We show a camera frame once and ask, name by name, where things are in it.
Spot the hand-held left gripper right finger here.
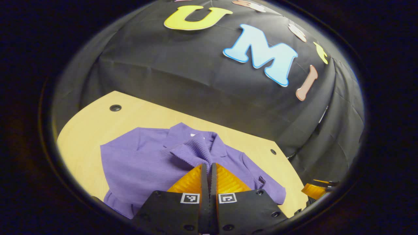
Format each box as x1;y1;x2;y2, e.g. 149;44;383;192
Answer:
211;163;288;235

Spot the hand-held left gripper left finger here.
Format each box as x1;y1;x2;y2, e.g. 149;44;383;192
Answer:
132;163;209;235

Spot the purple knit shirt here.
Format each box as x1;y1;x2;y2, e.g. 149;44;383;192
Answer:
100;122;287;220

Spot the black backdrop cloth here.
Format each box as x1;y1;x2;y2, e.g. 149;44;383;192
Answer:
52;0;365;183

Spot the white cable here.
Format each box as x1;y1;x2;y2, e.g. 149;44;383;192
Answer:
318;106;329;124

